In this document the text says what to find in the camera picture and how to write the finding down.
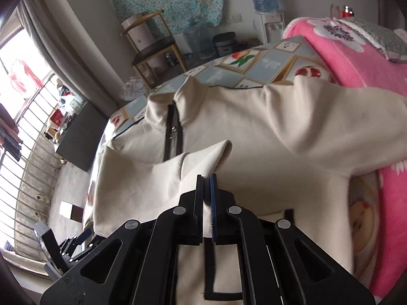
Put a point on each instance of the pink floral blanket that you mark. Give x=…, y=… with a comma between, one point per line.
x=354, y=129

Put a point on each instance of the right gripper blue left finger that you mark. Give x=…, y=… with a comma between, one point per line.
x=137, y=264

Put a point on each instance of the small brown white box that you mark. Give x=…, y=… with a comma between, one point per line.
x=70, y=211

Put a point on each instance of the cream jacket with black trim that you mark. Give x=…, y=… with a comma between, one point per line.
x=201, y=130

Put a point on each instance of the white cylindrical box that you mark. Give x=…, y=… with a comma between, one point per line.
x=140, y=35

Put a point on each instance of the black low cabinet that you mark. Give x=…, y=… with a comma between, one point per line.
x=78, y=144

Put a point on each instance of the black rice cooker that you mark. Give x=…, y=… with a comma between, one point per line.
x=225, y=43

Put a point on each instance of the white water dispenser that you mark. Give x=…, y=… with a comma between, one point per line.
x=269, y=26

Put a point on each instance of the grey curtain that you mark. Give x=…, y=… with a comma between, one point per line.
x=40, y=23

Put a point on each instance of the grey lace pillow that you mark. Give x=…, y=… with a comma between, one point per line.
x=390, y=43

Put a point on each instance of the metal balcony railing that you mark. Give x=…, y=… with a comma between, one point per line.
x=27, y=184

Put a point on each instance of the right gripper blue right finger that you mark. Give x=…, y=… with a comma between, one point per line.
x=278, y=263

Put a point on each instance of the wooden chair with black seat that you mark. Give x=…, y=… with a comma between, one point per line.
x=160, y=47

